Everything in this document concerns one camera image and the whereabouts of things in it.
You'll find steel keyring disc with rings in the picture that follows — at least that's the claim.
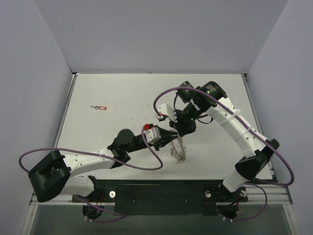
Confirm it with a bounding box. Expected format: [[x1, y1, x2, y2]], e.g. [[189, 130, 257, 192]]
[[169, 137, 186, 163]]

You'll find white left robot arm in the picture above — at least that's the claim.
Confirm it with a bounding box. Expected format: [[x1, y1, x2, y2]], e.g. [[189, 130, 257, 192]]
[[28, 124, 179, 203]]

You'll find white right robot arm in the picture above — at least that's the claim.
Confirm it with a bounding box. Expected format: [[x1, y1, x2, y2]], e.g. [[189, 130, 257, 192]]
[[170, 81, 279, 200]]

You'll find red tag key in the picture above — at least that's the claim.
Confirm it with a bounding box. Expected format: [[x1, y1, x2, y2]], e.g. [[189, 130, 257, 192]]
[[90, 106, 107, 111]]

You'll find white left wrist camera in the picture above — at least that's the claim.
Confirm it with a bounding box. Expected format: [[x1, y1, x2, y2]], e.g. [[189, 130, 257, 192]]
[[143, 124, 161, 144]]

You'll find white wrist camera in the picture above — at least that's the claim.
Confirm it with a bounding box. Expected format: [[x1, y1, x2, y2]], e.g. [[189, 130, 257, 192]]
[[156, 103, 177, 122], [143, 124, 161, 144]]

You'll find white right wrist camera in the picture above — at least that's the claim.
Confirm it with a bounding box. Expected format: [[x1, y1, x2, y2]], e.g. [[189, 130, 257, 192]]
[[156, 103, 177, 122]]

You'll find aluminium frame rail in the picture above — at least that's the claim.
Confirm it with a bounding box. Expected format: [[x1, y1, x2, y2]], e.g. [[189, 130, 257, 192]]
[[30, 185, 293, 205]]

